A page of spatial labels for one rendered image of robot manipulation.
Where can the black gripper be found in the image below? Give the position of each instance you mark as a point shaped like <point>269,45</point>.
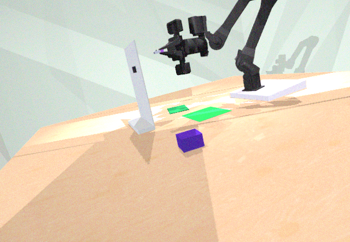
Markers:
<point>183,47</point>

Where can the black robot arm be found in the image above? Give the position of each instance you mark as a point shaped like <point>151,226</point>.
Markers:
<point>245,57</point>

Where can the green square marked area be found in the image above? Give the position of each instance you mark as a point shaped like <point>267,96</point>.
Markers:
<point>205,113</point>

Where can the light grey flat panel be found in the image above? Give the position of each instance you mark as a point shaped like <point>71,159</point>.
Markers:
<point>145,123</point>

